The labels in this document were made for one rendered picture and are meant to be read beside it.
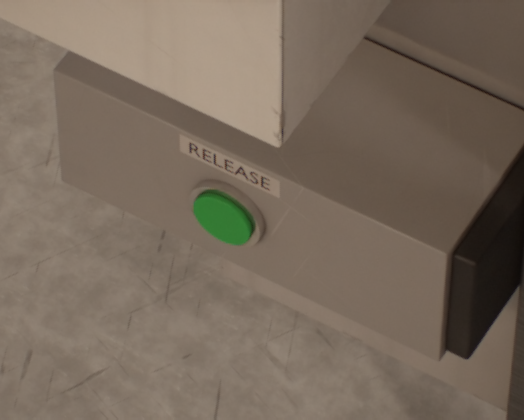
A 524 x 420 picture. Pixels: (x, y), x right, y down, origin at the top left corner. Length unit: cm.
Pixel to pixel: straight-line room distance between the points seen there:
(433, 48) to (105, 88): 14
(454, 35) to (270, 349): 139
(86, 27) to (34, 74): 173
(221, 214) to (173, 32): 24
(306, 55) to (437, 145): 21
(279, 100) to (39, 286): 163
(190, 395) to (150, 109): 135
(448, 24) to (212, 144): 11
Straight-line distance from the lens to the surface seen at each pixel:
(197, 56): 129
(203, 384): 284
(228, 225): 151
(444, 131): 149
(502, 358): 166
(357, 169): 148
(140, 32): 130
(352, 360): 286
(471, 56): 150
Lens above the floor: 236
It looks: 53 degrees down
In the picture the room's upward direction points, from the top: straight up
